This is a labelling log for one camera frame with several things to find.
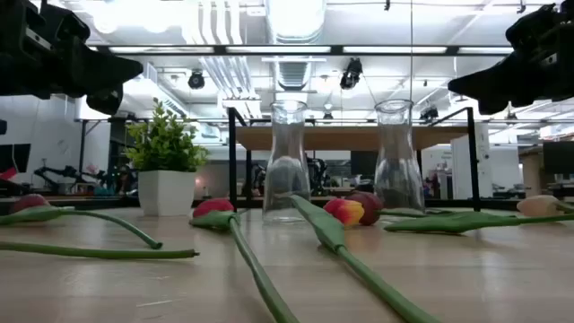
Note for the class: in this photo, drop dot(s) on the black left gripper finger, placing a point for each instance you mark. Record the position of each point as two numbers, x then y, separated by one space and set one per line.
103 72
106 101

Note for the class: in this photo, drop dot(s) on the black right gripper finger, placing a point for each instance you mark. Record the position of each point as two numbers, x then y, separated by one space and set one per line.
507 78
489 105

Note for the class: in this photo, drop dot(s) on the peach artificial tulip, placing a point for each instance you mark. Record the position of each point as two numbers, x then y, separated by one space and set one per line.
538 205

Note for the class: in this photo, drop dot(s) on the dark pink artificial tulip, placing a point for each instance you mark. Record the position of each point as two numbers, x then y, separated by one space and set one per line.
29 203

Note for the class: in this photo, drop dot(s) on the bright red artificial tulip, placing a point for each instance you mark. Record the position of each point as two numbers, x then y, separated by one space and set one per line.
213 207

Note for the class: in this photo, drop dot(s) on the dark red artificial tulip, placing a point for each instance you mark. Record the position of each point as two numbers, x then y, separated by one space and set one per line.
371 204

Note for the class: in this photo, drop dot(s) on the yellow and red artificial tulip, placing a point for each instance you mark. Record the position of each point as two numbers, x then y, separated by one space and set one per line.
345 211

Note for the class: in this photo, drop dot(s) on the wooden shelf with black legs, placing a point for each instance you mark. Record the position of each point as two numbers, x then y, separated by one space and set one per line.
341 139

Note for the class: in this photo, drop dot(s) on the black ceiling spotlight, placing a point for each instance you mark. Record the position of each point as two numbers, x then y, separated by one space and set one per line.
429 113
196 81
351 74

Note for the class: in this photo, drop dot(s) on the background black robot arms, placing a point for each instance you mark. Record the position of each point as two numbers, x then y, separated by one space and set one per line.
67 172

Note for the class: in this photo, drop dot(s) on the black monitor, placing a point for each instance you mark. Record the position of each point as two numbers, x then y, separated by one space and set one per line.
559 157

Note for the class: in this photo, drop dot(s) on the green plant in white pot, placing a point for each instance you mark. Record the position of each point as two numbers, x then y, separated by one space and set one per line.
166 193

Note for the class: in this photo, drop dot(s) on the clear glass vase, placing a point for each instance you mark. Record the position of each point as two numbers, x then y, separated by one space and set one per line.
287 179
399 179

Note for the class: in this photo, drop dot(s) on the light pink artificial tulip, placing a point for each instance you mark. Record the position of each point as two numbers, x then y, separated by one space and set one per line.
89 252

